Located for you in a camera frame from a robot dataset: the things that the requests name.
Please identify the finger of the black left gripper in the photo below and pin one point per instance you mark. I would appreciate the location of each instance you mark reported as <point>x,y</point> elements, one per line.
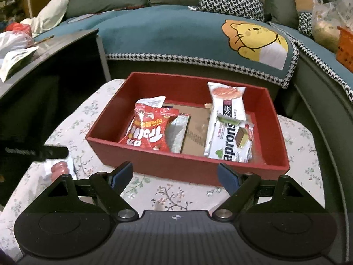
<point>39,154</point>

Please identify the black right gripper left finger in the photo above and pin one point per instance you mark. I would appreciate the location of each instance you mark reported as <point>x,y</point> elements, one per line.
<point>109,186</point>

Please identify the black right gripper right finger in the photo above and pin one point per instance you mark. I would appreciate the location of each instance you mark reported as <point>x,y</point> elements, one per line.
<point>240,187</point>

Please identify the sausage pack white plastic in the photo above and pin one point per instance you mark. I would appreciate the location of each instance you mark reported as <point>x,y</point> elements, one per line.
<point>53,168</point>

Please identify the white Loacker wafer packet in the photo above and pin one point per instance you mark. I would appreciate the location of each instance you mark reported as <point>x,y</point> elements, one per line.
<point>231,140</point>

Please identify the red Trolli candy bag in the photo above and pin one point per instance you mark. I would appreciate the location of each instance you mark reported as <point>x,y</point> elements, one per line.
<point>148,129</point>

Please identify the white rice cracker packet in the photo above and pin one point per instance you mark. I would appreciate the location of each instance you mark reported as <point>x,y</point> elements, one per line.
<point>226,100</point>

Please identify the blue wafer biscuit packet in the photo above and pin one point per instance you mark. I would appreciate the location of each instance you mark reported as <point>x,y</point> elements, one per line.
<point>175,133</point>

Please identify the white barcode snack packet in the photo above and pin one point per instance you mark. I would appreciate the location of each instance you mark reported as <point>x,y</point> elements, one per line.
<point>156,102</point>

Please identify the red cardboard box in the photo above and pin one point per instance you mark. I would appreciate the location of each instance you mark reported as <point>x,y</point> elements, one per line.
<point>190,95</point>

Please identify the white paper packet on table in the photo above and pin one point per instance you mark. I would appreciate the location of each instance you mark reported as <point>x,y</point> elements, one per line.
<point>13,59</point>

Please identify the dark grey side table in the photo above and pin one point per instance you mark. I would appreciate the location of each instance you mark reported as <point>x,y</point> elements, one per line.
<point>76,59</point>

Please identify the white plastic bag on table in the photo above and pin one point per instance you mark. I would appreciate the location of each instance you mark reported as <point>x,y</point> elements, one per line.
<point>13,40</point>

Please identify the dark green sofa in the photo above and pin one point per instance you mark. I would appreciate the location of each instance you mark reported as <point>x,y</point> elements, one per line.
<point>319,95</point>

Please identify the red bag on table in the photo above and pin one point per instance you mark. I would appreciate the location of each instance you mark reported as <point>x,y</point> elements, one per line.
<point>19,27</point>

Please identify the white cloth on sofa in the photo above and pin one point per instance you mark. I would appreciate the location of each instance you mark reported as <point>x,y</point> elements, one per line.
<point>48,18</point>

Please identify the teal sofa cover with lion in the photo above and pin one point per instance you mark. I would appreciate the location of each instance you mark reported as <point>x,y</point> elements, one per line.
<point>181,34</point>

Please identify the orange plastic basket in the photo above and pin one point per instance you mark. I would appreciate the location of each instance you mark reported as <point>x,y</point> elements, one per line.
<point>344,54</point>

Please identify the clear plastic bag with food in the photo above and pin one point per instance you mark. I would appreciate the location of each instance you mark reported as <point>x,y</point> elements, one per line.
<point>326,18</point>

